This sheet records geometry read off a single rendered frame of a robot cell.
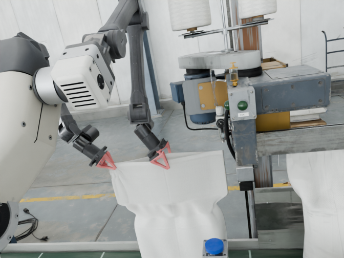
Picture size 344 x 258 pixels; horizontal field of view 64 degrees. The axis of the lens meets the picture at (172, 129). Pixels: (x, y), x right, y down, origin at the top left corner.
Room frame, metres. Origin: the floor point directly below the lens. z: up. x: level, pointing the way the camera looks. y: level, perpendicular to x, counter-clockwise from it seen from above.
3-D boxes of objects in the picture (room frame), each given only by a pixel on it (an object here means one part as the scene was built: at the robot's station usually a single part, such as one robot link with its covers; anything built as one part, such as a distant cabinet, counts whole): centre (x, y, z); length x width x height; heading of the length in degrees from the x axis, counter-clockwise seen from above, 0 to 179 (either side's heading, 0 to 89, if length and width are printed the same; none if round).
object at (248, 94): (0.80, -0.22, 1.28); 0.08 x 0.05 x 0.09; 77
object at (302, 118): (3.81, -1.86, 0.21); 0.67 x 0.43 x 0.13; 167
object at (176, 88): (1.31, -0.07, 1.25); 0.10 x 0.08 x 0.12; 12
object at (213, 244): (0.73, -0.07, 0.84); 0.06 x 0.06 x 0.02
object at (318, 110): (3.61, -1.76, 0.32); 0.66 x 0.43 x 0.15; 75
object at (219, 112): (1.05, -0.20, 1.14); 0.05 x 0.04 x 0.16; 167
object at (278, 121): (1.25, -0.40, 1.18); 0.34 x 0.25 x 0.31; 167
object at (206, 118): (1.33, -0.17, 1.21); 0.15 x 0.15 x 0.25
